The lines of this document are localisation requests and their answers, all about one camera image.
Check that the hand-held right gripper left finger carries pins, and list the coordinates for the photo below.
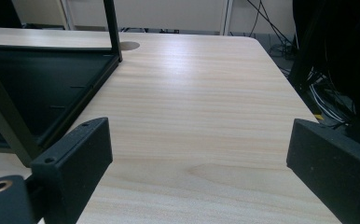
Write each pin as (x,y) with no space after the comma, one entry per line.
(72,161)

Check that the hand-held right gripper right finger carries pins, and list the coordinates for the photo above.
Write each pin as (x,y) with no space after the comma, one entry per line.
(333,168)

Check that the black metal rack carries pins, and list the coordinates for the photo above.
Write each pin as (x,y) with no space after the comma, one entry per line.
(44,81)

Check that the black metal stand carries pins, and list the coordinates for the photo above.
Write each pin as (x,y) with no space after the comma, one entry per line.
(302,65)

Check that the white partition post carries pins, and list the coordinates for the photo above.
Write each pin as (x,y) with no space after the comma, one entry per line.
(226,17)

